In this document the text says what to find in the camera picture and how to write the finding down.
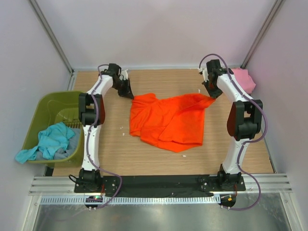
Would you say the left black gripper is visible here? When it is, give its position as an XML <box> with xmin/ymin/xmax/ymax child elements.
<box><xmin>112</xmin><ymin>78</ymin><xmax>134</xmax><ymax>100</ymax></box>

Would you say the orange t shirt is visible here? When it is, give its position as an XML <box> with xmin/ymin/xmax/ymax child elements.
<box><xmin>129</xmin><ymin>93</ymin><xmax>215</xmax><ymax>153</ymax></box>

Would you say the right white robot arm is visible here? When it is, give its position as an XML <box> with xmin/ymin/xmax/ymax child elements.
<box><xmin>198</xmin><ymin>59</ymin><xmax>263</xmax><ymax>192</ymax></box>

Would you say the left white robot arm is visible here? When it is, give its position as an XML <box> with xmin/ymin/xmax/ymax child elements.
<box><xmin>74</xmin><ymin>63</ymin><xmax>134</xmax><ymax>193</ymax></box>

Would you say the pink folded t shirt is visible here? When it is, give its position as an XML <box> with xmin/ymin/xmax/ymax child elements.
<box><xmin>231</xmin><ymin>68</ymin><xmax>256</xmax><ymax>94</ymax></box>

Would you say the grey t shirt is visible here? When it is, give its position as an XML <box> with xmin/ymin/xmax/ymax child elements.
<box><xmin>34</xmin><ymin>128</ymin><xmax>81</xmax><ymax>161</ymax></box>

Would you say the green plastic laundry basket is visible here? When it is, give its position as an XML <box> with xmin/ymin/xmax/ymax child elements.
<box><xmin>15</xmin><ymin>91</ymin><xmax>84</xmax><ymax>168</ymax></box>

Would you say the teal t shirt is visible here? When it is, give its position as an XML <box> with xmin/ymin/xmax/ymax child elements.
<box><xmin>15</xmin><ymin>122</ymin><xmax>80</xmax><ymax>164</ymax></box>

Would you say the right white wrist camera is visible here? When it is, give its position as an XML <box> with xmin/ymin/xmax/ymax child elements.
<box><xmin>197</xmin><ymin>67</ymin><xmax>209</xmax><ymax>82</ymax></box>

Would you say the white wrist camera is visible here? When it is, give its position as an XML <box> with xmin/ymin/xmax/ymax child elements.
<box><xmin>119</xmin><ymin>70</ymin><xmax>129</xmax><ymax>81</ymax></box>
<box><xmin>197</xmin><ymin>67</ymin><xmax>209</xmax><ymax>82</ymax></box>

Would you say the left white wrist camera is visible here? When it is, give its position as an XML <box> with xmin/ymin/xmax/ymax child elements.
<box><xmin>119</xmin><ymin>70</ymin><xmax>129</xmax><ymax>81</ymax></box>

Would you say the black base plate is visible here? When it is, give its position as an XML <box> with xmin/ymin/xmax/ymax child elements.
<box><xmin>74</xmin><ymin>175</ymin><xmax>246</xmax><ymax>198</ymax></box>

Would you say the right aluminium corner post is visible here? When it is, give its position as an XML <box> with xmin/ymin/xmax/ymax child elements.
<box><xmin>241</xmin><ymin>0</ymin><xmax>285</xmax><ymax>69</ymax></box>

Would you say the aluminium corner post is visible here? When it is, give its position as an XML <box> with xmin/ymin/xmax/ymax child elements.
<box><xmin>28</xmin><ymin>0</ymin><xmax>74</xmax><ymax>76</ymax></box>
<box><xmin>241</xmin><ymin>0</ymin><xmax>285</xmax><ymax>69</ymax></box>

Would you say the white slotted cable duct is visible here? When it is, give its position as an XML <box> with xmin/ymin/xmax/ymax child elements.
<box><xmin>40</xmin><ymin>194</ymin><xmax>220</xmax><ymax>205</ymax></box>

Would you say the left aluminium corner post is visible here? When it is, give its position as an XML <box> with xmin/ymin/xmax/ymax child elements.
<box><xmin>28</xmin><ymin>0</ymin><xmax>74</xmax><ymax>76</ymax></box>

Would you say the aluminium rail frame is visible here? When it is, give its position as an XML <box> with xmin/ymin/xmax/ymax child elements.
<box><xmin>29</xmin><ymin>174</ymin><xmax>292</xmax><ymax>198</ymax></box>

